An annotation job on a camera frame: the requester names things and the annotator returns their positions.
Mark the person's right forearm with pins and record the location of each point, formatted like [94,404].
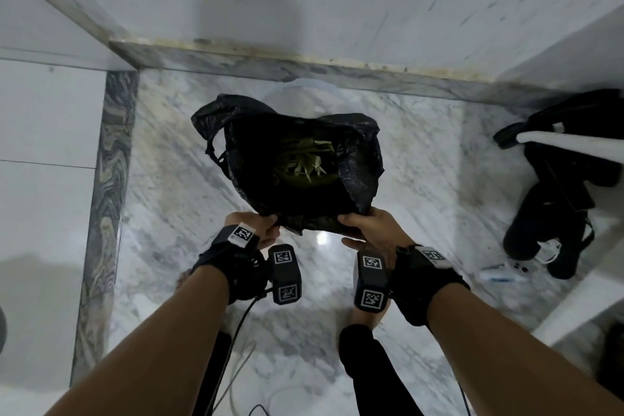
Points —
[507,357]

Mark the person's left hand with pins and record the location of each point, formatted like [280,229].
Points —
[265,228]

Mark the person's right thumb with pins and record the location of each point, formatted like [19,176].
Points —
[353,220]

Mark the dark round object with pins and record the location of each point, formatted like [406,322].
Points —
[2,330]

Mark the person's left thumb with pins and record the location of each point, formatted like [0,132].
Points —
[263,219]

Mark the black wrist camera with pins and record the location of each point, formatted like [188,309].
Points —
[371,281]
[285,274]

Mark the black plastic garbage bag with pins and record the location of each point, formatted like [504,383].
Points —
[302,196]

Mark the person's right hand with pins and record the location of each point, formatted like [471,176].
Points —
[385,233]

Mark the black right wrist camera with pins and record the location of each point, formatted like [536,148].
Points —
[371,281]

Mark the person's left forearm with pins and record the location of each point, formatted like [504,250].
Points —
[161,347]

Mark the person's right leg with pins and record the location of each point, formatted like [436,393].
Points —
[375,372]

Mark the white pole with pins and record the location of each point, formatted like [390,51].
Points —
[575,145]

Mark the white device on floor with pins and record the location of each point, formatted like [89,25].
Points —
[504,273]

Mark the green plant leaves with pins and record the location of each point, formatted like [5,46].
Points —
[307,159]

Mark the white furniture beam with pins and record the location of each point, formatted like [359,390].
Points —
[580,301]

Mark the black backpack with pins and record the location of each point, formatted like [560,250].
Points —
[555,206]

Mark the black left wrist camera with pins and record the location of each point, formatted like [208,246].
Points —
[285,274]

